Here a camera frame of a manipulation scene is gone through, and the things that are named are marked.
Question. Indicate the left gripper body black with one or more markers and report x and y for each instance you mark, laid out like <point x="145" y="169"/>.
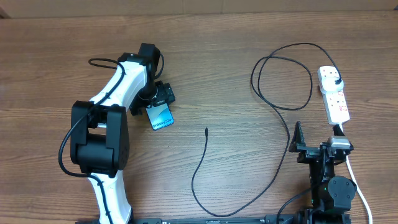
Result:
<point x="153" y="94"/>

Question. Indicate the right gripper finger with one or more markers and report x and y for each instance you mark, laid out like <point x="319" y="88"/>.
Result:
<point x="298" y="141"/>
<point x="337" y="130"/>

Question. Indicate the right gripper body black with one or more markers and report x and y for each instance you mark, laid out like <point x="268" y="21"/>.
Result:
<point x="307" y="152"/>

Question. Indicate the smartphone with blue screen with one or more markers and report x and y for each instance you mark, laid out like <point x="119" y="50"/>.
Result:
<point x="160" y="116"/>

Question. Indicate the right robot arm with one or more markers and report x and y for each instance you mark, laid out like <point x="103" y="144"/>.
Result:
<point x="331" y="194"/>

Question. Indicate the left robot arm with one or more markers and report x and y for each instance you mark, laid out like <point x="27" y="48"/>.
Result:
<point x="99" y="133"/>

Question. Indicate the white charger plug adapter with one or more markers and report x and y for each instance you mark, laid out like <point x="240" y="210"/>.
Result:
<point x="330" y="85"/>

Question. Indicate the white power strip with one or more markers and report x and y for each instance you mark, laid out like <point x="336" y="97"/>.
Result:
<point x="335" y="103"/>

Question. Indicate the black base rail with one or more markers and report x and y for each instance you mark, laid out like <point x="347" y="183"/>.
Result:
<point x="268" y="219"/>

